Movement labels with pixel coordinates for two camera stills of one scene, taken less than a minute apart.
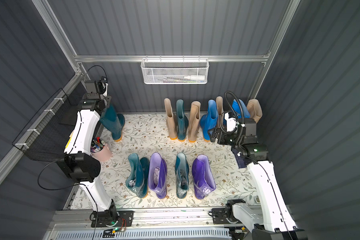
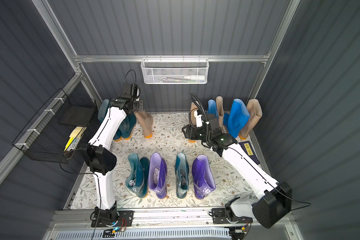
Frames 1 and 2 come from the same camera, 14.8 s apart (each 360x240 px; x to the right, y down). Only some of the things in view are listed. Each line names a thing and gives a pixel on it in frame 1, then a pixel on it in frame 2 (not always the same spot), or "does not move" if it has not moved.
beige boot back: x=194 y=120 does not move
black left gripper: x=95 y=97 → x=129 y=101
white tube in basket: x=200 y=77 does not move
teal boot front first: x=137 y=180 does not move
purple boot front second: x=157 y=175 does not move
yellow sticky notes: x=69 y=139 does not move
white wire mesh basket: x=175 y=71 does not move
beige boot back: x=171 y=120 → x=146 y=122
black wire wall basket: x=45 y=138 does not move
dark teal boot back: x=182 y=124 → x=127 y=126
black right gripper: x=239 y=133 → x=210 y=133
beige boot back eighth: x=254 y=109 does not move
